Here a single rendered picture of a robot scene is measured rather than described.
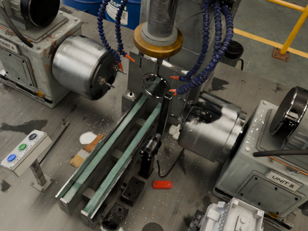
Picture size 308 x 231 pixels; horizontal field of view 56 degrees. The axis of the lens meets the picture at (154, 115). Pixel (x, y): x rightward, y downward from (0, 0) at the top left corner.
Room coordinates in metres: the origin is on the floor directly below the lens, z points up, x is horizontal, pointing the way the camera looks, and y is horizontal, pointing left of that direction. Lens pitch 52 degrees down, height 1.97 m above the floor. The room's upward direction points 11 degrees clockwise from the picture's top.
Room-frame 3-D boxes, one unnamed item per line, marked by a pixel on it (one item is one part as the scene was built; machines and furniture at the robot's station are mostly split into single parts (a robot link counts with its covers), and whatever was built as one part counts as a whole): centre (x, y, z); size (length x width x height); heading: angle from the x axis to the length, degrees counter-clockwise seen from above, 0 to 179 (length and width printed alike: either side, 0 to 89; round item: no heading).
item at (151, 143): (0.74, -0.11, 0.92); 0.45 x 0.13 x 0.24; 160
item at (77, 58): (0.94, 0.38, 1.04); 0.37 x 0.25 x 0.25; 70
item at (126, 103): (0.93, 0.13, 0.86); 0.07 x 0.06 x 0.12; 70
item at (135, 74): (0.97, 0.00, 0.97); 0.30 x 0.11 x 0.34; 70
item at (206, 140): (0.71, -0.26, 1.04); 0.41 x 0.25 x 0.25; 70
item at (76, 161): (0.64, 0.27, 0.80); 0.21 x 0.05 x 0.01; 156
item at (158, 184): (0.54, -0.09, 0.81); 0.09 x 0.03 x 0.02; 101
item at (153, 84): (0.91, 0.02, 1.01); 0.15 x 0.02 x 0.15; 70
